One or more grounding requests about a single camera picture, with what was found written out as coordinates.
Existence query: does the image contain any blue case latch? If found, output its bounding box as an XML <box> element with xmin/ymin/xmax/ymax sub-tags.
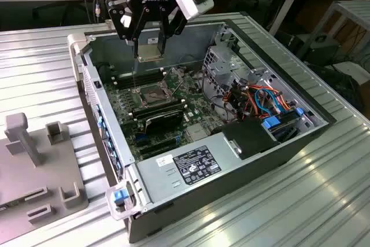
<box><xmin>113</xmin><ymin>190</ymin><xmax>128</xmax><ymax>206</ymax></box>

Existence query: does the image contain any grey power supply unit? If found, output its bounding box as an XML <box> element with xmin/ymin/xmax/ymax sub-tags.
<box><xmin>135</xmin><ymin>134</ymin><xmax>242</xmax><ymax>212</ymax></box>

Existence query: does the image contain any metal socket cover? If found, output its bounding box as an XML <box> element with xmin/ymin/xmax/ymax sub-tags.
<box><xmin>161</xmin><ymin>67</ymin><xmax>182</xmax><ymax>93</ymax></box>

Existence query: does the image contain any blue disk carrier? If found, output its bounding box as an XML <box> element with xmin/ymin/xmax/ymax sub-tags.
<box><xmin>261</xmin><ymin>115</ymin><xmax>300</xmax><ymax>142</ymax></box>

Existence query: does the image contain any wire locking lever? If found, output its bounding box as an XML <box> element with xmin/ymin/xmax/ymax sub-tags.
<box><xmin>132</xmin><ymin>57</ymin><xmax>138</xmax><ymax>91</ymax></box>

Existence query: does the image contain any silver chipset heatsink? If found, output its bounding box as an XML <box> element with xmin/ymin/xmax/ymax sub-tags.
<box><xmin>184</xmin><ymin>125</ymin><xmax>210</xmax><ymax>142</ymax></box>

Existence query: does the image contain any silver CPU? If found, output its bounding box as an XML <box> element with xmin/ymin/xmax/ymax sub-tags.
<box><xmin>137</xmin><ymin>43</ymin><xmax>163</xmax><ymax>63</ymax></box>

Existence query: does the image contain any green motherboard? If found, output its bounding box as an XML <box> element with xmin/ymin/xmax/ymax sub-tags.
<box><xmin>101</xmin><ymin>66</ymin><xmax>225</xmax><ymax>163</ymax></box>

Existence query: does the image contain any black wire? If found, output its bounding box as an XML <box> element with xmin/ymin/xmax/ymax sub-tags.
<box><xmin>201</xmin><ymin>69</ymin><xmax>232</xmax><ymax>120</ymax></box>

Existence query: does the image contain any blue wire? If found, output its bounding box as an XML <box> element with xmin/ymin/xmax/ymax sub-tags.
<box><xmin>254</xmin><ymin>87</ymin><xmax>283</xmax><ymax>115</ymax></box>

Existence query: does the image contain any orange wire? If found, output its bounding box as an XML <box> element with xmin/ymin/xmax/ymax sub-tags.
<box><xmin>245</xmin><ymin>84</ymin><xmax>291</xmax><ymax>112</ymax></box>

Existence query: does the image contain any grey parts rack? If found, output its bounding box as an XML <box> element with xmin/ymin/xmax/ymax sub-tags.
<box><xmin>0</xmin><ymin>112</ymin><xmax>89</xmax><ymax>242</ymax></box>

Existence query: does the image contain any metal drive cage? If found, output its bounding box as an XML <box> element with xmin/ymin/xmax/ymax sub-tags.
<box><xmin>202</xmin><ymin>45</ymin><xmax>252</xmax><ymax>106</ymax></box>

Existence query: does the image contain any metal disk bay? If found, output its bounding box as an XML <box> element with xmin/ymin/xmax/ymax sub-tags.
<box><xmin>245</xmin><ymin>67</ymin><xmax>330</xmax><ymax>145</ymax></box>

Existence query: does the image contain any graphics card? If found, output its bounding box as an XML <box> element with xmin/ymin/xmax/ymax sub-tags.
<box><xmin>143</xmin><ymin>109</ymin><xmax>184</xmax><ymax>137</ymax></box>

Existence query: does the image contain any black RAM slot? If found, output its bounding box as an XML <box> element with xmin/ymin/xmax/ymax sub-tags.
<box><xmin>117</xmin><ymin>75</ymin><xmax>168</xmax><ymax>89</ymax></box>
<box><xmin>111</xmin><ymin>67</ymin><xmax>164</xmax><ymax>82</ymax></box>
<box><xmin>113</xmin><ymin>70</ymin><xmax>165</xmax><ymax>84</ymax></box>
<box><xmin>134</xmin><ymin>105</ymin><xmax>187</xmax><ymax>120</ymax></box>
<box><xmin>115</xmin><ymin>72</ymin><xmax>167</xmax><ymax>86</ymax></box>
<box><xmin>132</xmin><ymin>101</ymin><xmax>187</xmax><ymax>117</ymax></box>
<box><xmin>130</xmin><ymin>98</ymin><xmax>186</xmax><ymax>114</ymax></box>

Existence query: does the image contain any CPU socket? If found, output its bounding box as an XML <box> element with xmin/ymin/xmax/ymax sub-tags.
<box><xmin>138</xmin><ymin>83</ymin><xmax>173</xmax><ymax>109</ymax></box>

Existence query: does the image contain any black expansion slot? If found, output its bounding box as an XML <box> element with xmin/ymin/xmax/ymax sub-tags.
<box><xmin>138</xmin><ymin>137</ymin><xmax>177</xmax><ymax>151</ymax></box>
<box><xmin>140</xmin><ymin>142</ymin><xmax>179</xmax><ymax>158</ymax></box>

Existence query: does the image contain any open PC case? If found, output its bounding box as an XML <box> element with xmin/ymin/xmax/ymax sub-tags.
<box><xmin>66</xmin><ymin>19</ymin><xmax>338</xmax><ymax>244</ymax></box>

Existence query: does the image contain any red wire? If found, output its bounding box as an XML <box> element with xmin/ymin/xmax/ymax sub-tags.
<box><xmin>227</xmin><ymin>89</ymin><xmax>250</xmax><ymax>116</ymax></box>

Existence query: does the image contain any metal shelf rack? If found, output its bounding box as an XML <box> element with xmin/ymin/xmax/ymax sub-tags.
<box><xmin>316</xmin><ymin>0</ymin><xmax>370</xmax><ymax>65</ymax></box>

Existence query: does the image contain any clear plastic corner handle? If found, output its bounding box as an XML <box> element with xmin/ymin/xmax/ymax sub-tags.
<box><xmin>105</xmin><ymin>182</ymin><xmax>137</xmax><ymax>222</ymax></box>

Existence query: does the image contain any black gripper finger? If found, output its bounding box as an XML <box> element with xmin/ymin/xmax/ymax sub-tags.
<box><xmin>157</xmin><ymin>5</ymin><xmax>188</xmax><ymax>57</ymax></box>
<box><xmin>105</xmin><ymin>0</ymin><xmax>149</xmax><ymax>58</ymax></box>

